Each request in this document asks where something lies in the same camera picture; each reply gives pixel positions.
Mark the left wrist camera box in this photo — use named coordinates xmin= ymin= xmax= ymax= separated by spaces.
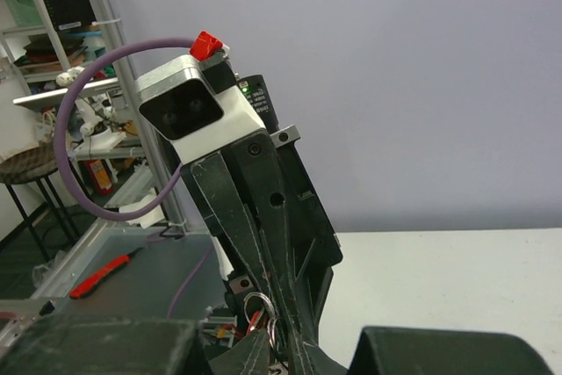
xmin=135 ymin=50 xmax=266 ymax=165

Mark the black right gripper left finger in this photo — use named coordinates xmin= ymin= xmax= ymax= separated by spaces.
xmin=206 ymin=329 xmax=270 ymax=375

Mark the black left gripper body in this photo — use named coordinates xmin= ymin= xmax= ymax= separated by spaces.
xmin=205 ymin=126 xmax=344 ymax=341

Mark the metal storage shelf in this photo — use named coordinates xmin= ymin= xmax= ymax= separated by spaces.
xmin=0 ymin=0 xmax=185 ymax=235

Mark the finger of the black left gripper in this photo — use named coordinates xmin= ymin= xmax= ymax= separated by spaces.
xmin=230 ymin=131 xmax=316 ymax=349
xmin=189 ymin=153 xmax=299 ymax=349

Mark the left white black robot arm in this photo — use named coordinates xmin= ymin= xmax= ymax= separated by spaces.
xmin=184 ymin=75 xmax=342 ymax=343

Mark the red utility knife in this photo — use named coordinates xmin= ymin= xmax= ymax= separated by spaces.
xmin=68 ymin=247 xmax=144 ymax=300

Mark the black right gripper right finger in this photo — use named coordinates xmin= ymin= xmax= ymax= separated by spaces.
xmin=288 ymin=332 xmax=348 ymax=375

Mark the round wicker stool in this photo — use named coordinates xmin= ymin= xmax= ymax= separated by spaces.
xmin=1 ymin=143 xmax=79 ymax=262

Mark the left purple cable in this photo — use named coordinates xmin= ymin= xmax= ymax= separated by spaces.
xmin=53 ymin=34 xmax=216 ymax=319

